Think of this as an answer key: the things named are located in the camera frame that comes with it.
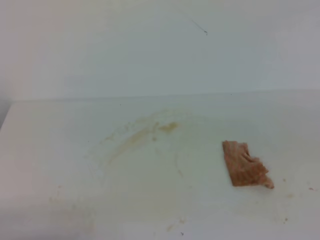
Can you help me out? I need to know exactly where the pink-brown textured rag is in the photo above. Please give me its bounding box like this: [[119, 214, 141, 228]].
[[222, 140, 275, 189]]

